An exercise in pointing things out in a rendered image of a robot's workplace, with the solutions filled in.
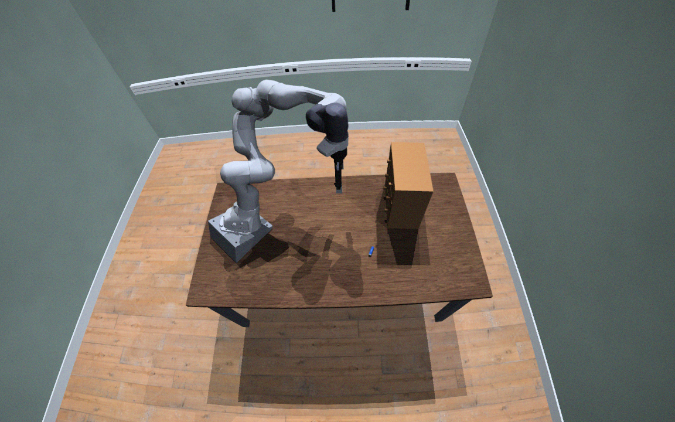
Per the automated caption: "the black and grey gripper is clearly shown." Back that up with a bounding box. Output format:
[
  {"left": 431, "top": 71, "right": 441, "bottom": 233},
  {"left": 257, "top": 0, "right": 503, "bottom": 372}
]
[{"left": 330, "top": 148, "right": 347, "bottom": 193}]

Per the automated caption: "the wooden chest of drawers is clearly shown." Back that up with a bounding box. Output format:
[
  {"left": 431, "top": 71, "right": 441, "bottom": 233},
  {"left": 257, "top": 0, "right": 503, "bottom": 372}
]
[{"left": 387, "top": 142, "right": 433, "bottom": 229}]

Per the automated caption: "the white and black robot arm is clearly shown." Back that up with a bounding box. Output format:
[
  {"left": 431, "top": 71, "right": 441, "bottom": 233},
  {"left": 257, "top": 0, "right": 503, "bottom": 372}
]
[{"left": 220, "top": 80, "right": 349, "bottom": 236}]

